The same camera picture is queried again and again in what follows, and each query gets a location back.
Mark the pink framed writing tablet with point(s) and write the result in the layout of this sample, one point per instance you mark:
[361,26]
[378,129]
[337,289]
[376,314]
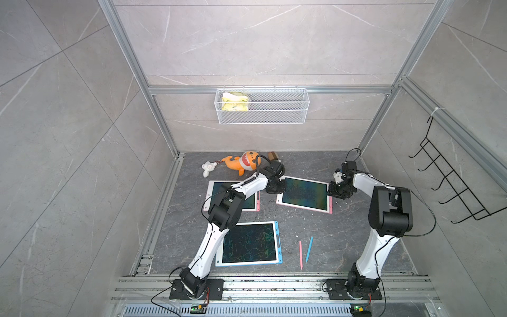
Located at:
[305,194]
[216,186]

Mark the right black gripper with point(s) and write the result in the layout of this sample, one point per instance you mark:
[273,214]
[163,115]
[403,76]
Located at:
[332,191]

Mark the right pink framed writing tablet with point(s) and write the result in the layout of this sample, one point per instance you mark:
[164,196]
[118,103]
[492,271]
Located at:
[305,194]

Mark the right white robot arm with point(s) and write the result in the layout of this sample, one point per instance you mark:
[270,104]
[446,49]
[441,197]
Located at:
[390,217]

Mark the blue framed writing tablet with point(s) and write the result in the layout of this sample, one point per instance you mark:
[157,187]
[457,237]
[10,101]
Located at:
[255,243]

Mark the white wire mesh basket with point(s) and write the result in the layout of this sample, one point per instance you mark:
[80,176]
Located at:
[267,106]

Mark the white small plush toy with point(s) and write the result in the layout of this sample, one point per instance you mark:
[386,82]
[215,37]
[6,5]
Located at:
[208,167]

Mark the orange shark plush toy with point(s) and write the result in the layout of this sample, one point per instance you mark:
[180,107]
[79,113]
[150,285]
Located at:
[246,162]

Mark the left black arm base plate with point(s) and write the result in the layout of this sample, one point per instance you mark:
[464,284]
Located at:
[211,289]

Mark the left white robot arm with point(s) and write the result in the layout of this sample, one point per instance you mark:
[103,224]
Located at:
[224,213]

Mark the black wire hook rack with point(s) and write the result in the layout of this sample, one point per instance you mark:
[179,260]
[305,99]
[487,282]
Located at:
[450,179]

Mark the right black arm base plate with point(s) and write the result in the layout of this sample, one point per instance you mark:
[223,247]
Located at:
[343,289]

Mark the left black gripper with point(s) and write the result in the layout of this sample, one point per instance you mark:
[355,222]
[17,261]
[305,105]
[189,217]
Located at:
[282,190]

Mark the blue stylus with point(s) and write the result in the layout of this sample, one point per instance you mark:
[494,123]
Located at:
[309,249]

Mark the yellow white cloth in basket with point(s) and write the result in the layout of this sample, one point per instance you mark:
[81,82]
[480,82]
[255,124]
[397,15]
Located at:
[234,102]

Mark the left pink framed writing tablet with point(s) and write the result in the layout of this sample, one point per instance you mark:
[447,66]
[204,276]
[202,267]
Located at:
[216,186]

